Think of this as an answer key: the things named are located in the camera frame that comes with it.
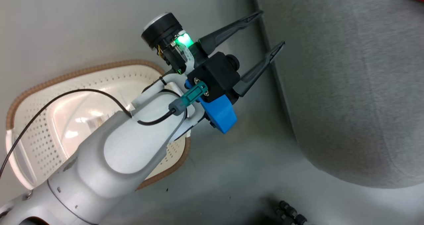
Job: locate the black ribbed robot part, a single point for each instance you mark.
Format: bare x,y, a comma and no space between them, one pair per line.
291,213

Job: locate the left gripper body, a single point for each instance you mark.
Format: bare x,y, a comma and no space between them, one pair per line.
162,32

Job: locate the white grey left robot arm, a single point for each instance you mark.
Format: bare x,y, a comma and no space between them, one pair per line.
126,148

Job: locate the grey fabric sofa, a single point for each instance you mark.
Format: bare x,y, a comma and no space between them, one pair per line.
347,85

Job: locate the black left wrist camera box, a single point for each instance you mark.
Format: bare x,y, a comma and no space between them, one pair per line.
215,76

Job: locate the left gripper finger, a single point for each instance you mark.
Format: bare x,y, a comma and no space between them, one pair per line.
258,67
228,29

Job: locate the white perforated laundry basket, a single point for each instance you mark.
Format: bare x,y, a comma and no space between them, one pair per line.
43,119

